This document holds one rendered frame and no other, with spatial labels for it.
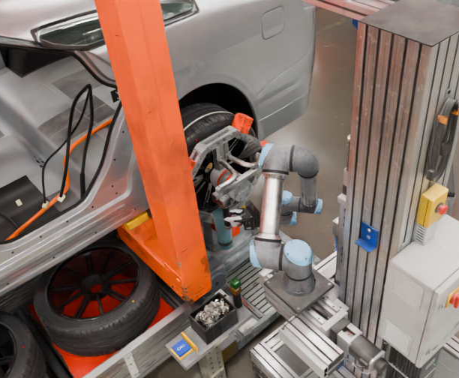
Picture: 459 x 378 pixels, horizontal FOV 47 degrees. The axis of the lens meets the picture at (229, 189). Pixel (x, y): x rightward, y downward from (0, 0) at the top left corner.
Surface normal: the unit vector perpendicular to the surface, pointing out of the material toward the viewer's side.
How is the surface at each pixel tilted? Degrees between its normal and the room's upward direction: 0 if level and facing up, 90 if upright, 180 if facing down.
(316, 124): 0
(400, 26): 0
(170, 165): 90
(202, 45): 90
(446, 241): 0
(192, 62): 90
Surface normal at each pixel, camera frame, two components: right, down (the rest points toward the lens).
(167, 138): 0.65, 0.45
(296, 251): 0.03, -0.73
